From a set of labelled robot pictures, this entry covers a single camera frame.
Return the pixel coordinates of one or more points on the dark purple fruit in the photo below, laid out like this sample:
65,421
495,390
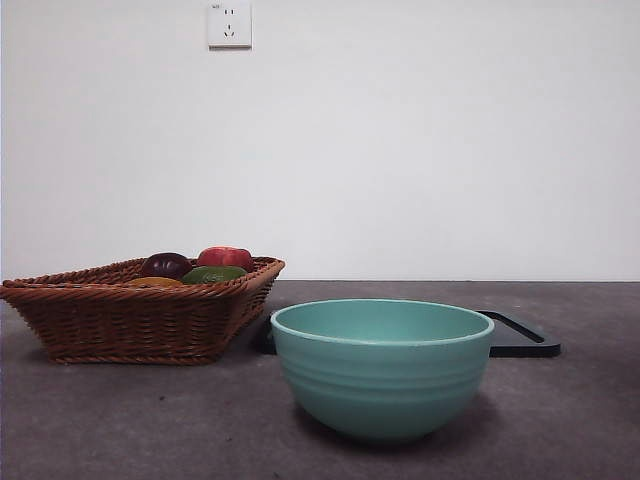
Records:
167,264

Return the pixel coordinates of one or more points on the white wall socket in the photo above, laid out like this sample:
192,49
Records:
230,25

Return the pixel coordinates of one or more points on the brown wicker basket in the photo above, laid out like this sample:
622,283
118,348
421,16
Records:
125,320

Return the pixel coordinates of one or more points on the green fruit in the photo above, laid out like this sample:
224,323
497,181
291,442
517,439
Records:
212,275

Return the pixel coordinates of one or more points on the dark rectangular tray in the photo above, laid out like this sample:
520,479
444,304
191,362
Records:
525,347

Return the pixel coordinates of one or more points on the brown kiwifruit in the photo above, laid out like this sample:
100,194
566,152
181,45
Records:
155,282

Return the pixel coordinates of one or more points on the red apple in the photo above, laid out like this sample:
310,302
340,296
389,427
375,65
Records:
225,257

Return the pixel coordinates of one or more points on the teal ribbed bowl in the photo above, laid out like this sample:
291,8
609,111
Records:
385,385

